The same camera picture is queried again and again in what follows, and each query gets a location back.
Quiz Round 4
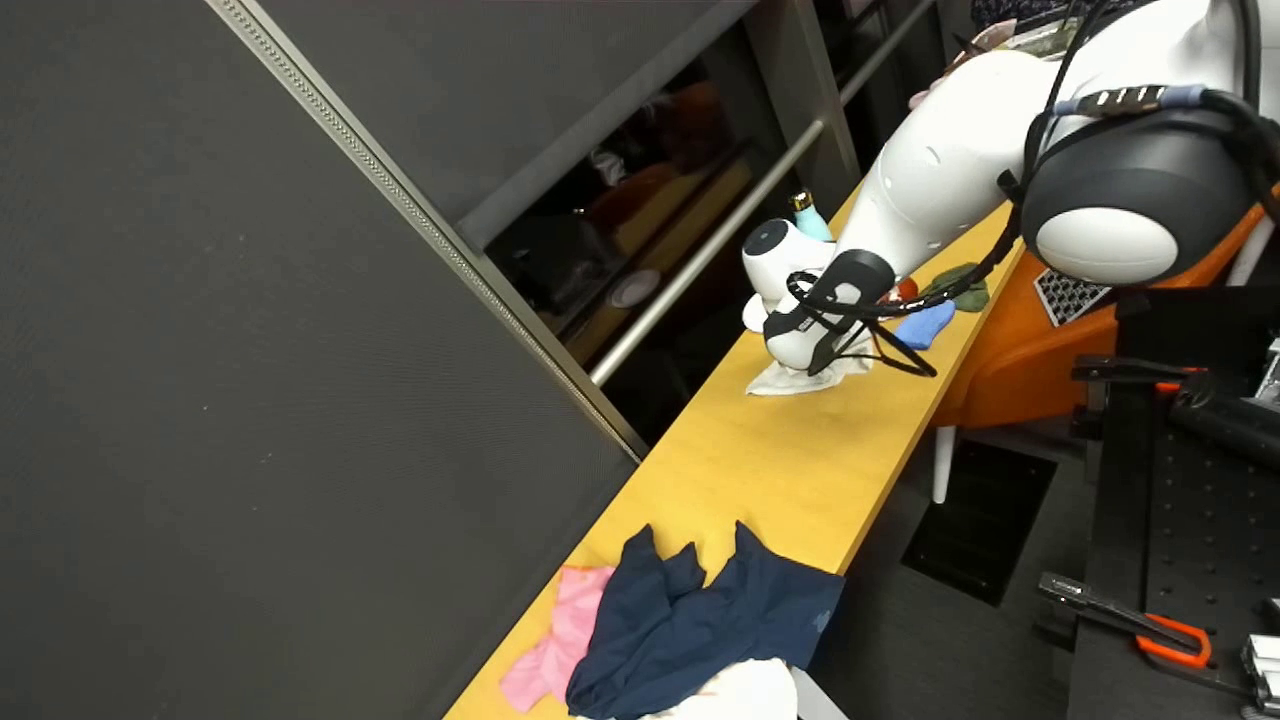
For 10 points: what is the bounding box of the white cloth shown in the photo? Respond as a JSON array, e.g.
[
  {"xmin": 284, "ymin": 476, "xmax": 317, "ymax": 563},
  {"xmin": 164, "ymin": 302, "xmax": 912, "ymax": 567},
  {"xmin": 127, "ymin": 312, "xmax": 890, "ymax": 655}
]
[
  {"xmin": 644, "ymin": 659, "xmax": 801, "ymax": 720},
  {"xmin": 750, "ymin": 359, "xmax": 865, "ymax": 402}
]

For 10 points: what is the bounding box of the navy blue cloth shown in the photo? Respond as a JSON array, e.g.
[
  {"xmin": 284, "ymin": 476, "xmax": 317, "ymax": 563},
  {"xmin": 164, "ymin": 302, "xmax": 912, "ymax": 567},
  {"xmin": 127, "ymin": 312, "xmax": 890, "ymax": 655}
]
[{"xmin": 566, "ymin": 526, "xmax": 846, "ymax": 720}]

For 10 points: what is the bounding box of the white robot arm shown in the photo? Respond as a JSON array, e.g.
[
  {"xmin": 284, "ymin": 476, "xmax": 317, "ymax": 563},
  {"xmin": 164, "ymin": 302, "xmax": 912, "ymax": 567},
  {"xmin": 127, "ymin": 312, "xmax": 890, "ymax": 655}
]
[{"xmin": 740, "ymin": 0, "xmax": 1280, "ymax": 377}]

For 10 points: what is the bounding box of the light blue cloth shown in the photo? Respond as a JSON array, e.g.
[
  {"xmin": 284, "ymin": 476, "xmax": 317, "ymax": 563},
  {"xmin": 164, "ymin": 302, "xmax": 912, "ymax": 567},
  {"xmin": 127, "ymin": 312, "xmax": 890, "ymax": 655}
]
[{"xmin": 898, "ymin": 302, "xmax": 957, "ymax": 353}]

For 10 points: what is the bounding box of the pink cloth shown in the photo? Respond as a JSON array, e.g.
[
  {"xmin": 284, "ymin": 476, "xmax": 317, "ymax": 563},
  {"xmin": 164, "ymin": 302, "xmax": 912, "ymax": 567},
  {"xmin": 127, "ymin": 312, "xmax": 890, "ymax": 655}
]
[{"xmin": 500, "ymin": 567, "xmax": 614, "ymax": 711}]

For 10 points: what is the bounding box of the green cloth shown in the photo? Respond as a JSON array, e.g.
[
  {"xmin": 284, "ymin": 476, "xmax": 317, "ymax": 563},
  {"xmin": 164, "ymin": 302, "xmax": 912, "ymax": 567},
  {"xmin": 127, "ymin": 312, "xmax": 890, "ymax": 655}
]
[{"xmin": 927, "ymin": 266, "xmax": 993, "ymax": 312}]

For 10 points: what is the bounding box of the white cloth at table end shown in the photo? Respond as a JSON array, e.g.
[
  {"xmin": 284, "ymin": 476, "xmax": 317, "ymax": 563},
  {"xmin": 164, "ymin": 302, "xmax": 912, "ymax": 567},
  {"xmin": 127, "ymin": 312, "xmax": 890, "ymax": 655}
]
[{"xmin": 644, "ymin": 659, "xmax": 801, "ymax": 720}]

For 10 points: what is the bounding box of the light blue water bottle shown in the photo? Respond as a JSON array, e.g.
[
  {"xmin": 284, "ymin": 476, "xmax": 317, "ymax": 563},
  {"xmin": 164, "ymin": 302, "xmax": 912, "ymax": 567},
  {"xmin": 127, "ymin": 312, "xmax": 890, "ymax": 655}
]
[{"xmin": 792, "ymin": 193, "xmax": 833, "ymax": 246}]

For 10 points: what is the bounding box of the red plush toy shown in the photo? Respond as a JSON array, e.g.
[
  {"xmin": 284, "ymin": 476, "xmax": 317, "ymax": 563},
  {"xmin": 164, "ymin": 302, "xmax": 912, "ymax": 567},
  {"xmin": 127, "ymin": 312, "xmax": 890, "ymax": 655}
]
[{"xmin": 891, "ymin": 277, "xmax": 919, "ymax": 302}]

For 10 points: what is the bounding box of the orange chair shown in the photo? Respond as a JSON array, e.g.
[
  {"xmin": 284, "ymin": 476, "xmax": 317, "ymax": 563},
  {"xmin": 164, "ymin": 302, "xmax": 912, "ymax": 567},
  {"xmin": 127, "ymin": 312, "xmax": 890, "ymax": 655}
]
[{"xmin": 931, "ymin": 184, "xmax": 1280, "ymax": 434}]

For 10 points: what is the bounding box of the white perforated panel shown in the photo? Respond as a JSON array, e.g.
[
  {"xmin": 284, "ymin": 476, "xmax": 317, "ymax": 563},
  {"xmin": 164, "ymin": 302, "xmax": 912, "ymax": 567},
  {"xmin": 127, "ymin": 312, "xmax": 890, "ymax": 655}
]
[{"xmin": 1031, "ymin": 268, "xmax": 1107, "ymax": 327}]

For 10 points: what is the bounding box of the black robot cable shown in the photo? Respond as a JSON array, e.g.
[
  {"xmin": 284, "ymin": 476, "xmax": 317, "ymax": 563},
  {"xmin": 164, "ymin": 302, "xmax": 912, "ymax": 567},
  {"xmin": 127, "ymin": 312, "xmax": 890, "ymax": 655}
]
[{"xmin": 762, "ymin": 0, "xmax": 1280, "ymax": 381}]

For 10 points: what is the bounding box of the metal window rail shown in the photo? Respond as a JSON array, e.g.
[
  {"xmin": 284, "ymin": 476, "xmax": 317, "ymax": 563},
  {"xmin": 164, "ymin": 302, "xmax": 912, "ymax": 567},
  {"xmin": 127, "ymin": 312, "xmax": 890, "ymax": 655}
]
[{"xmin": 590, "ymin": 0, "xmax": 941, "ymax": 390}]

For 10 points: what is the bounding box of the orange handled clamp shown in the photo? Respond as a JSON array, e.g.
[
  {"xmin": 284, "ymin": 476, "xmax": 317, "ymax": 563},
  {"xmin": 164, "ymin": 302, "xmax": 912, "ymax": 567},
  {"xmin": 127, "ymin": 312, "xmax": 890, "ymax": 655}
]
[{"xmin": 1037, "ymin": 572, "xmax": 1214, "ymax": 672}]

